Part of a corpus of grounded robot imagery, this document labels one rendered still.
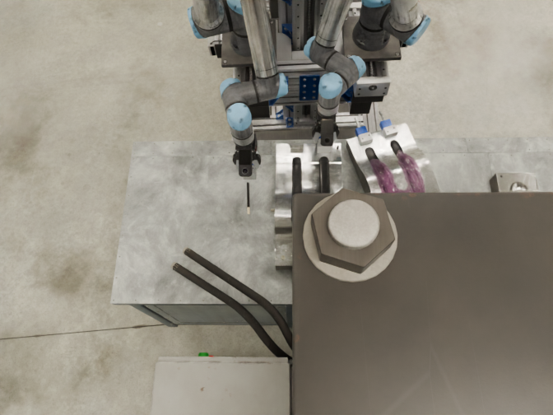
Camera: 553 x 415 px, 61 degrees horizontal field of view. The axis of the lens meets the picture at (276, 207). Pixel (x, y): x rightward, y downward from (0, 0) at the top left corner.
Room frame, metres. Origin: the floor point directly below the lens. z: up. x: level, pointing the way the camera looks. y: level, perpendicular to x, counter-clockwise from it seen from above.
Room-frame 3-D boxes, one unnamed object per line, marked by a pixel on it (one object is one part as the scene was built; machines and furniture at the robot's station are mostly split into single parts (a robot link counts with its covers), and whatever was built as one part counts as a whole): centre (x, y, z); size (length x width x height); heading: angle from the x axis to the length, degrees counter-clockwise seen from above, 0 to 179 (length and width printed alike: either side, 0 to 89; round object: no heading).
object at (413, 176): (0.74, -0.49, 0.90); 0.26 x 0.18 x 0.08; 11
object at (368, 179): (0.74, -0.49, 0.86); 0.50 x 0.26 x 0.11; 11
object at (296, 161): (0.71, -0.14, 0.92); 0.35 x 0.16 x 0.09; 174
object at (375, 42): (1.32, -0.46, 1.09); 0.15 x 0.15 x 0.10
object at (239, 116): (0.85, 0.09, 1.25); 0.09 x 0.08 x 0.11; 10
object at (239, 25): (1.36, 0.05, 1.20); 0.13 x 0.12 x 0.14; 100
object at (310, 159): (0.69, -0.13, 0.87); 0.50 x 0.26 x 0.14; 174
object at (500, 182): (0.62, -0.93, 0.84); 0.20 x 0.15 x 0.07; 174
